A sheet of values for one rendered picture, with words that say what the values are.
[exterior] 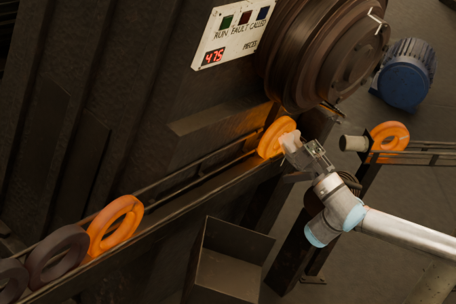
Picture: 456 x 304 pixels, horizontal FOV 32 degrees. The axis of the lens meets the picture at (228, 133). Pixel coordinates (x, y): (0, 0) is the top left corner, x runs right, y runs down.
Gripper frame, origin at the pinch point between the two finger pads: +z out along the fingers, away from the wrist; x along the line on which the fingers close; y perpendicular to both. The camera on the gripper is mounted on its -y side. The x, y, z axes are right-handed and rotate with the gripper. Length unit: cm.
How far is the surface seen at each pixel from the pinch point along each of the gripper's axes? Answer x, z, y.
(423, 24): -345, 59, -96
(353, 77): 0.8, -4.4, 34.3
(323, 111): -21.4, -0.6, 3.8
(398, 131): -48, -19, 5
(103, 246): 73, -4, -11
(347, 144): -33.6, -12.4, -5.1
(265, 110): 4.8, 7.1, 4.9
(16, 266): 104, -2, 0
